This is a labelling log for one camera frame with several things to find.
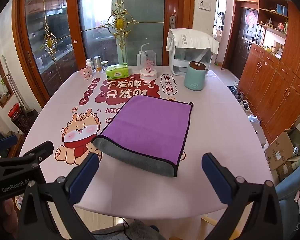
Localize white countertop appliance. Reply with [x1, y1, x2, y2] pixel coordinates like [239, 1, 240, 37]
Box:
[168, 45, 213, 77]

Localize blue chair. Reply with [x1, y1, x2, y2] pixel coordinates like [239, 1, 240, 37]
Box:
[274, 152, 300, 214]

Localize white cloth cover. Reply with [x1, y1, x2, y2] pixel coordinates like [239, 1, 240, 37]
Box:
[166, 28, 220, 54]

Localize teal canister with brown lid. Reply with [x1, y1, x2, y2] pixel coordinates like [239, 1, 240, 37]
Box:
[184, 61, 207, 91]

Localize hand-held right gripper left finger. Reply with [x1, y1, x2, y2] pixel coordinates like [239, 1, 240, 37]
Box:
[17, 152, 100, 240]

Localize wooden wall niche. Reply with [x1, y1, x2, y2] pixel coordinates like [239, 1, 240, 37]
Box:
[0, 56, 15, 108]

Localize printed pink tablecloth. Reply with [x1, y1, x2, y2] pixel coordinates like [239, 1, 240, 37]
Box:
[19, 66, 274, 218]

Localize dark wooden entrance door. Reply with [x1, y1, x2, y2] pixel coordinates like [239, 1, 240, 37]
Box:
[230, 7, 258, 79]

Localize pink cat figurine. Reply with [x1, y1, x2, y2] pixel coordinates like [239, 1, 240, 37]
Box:
[80, 67, 94, 81]

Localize white squeeze bottle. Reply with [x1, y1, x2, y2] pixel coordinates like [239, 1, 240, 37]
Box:
[136, 44, 150, 67]

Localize purple grey towel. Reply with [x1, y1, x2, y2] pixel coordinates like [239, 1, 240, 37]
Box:
[92, 95, 193, 178]

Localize glass sliding door with handle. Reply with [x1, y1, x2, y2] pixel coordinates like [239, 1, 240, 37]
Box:
[76, 0, 196, 67]

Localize glass dome ornament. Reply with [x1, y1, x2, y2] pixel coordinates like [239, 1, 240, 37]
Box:
[139, 50, 158, 81]

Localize green tissue box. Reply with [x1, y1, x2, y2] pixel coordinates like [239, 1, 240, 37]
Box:
[106, 63, 129, 81]

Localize open cardboard box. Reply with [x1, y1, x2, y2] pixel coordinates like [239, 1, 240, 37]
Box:
[265, 127, 300, 171]

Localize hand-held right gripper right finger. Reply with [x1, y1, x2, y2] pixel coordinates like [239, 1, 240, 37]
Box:
[201, 152, 283, 240]

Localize wooden wall cabinet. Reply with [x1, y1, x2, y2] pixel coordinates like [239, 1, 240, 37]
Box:
[237, 0, 300, 143]

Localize dark carved stand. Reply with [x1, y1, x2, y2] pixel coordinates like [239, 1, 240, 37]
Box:
[10, 107, 39, 136]

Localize red plastic container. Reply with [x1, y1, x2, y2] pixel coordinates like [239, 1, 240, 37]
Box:
[8, 103, 21, 119]

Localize small cardboard box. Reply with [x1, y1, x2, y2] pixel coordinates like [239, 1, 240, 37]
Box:
[271, 155, 300, 183]

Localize grey fuzzy cloth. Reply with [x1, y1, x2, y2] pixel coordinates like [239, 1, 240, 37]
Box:
[92, 219, 161, 240]

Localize white wall switch panel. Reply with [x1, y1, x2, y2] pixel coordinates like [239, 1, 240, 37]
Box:
[199, 0, 212, 12]

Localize row of shoes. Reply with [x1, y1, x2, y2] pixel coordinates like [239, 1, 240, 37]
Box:
[227, 80, 253, 113]

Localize person's left hand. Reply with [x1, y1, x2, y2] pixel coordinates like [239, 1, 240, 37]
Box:
[0, 195, 18, 232]

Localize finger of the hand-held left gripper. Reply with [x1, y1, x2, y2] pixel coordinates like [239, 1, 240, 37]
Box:
[22, 140, 54, 167]
[0, 134, 18, 159]

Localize glass jar with orange contents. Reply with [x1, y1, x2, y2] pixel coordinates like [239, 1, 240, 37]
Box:
[93, 55, 102, 72]

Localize wooden chair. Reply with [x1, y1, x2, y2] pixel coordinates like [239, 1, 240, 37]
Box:
[201, 212, 232, 240]

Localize black cable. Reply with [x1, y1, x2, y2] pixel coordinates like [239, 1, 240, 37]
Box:
[110, 216, 133, 240]

